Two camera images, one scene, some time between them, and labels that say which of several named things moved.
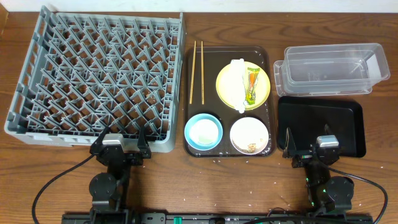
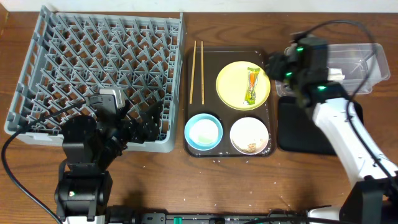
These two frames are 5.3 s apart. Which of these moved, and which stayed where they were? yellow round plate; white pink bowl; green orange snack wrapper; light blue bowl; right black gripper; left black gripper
Moved: left black gripper; right black gripper
Stayed: green orange snack wrapper; white pink bowl; light blue bowl; yellow round plate
